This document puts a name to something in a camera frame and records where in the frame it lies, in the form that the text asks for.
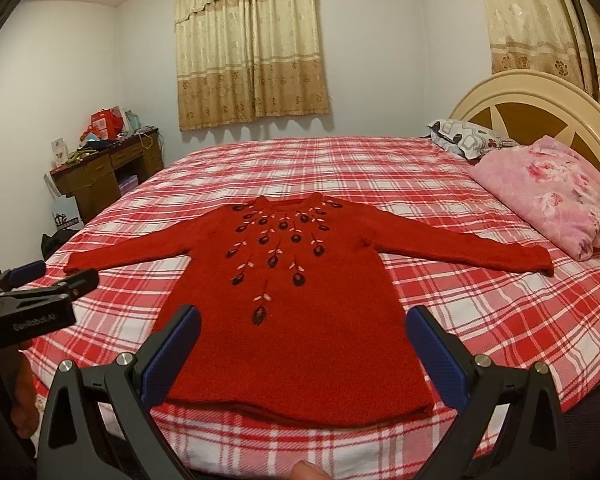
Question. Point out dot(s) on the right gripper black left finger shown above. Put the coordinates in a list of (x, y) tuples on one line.
[(74, 442)]

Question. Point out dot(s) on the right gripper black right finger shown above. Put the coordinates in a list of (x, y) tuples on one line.
[(508, 422)]

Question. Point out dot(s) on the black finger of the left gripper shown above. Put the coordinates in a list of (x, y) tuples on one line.
[(17, 277), (74, 286)]

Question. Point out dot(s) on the red knitted embroidered sweater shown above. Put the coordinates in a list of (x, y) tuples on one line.
[(301, 322)]

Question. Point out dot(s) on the black clothes pile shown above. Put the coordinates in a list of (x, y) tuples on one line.
[(51, 243)]

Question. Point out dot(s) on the left hand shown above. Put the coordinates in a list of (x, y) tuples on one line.
[(16, 373)]

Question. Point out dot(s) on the right hand thumb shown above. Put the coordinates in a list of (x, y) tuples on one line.
[(307, 471)]

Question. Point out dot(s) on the white blue paper bag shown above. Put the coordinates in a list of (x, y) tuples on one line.
[(64, 208)]

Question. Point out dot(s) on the dark wooden desk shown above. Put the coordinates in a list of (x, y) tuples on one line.
[(96, 181)]

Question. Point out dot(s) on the purple storage box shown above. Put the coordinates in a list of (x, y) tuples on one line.
[(128, 184)]

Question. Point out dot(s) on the red gift box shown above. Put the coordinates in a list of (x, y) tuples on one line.
[(107, 123)]

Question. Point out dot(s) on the pink floral pillow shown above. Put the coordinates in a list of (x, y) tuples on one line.
[(551, 187)]

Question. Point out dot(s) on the beige window curtain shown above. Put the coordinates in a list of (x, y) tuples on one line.
[(238, 61)]

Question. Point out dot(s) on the grey patterned pillow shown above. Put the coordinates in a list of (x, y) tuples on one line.
[(467, 140)]

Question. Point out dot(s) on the cream wooden headboard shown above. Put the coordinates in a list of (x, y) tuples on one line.
[(526, 105)]

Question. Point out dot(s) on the beige curtain right side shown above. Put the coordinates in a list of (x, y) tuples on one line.
[(558, 37)]

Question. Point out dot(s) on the white photo frame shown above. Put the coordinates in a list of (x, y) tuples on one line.
[(60, 151)]

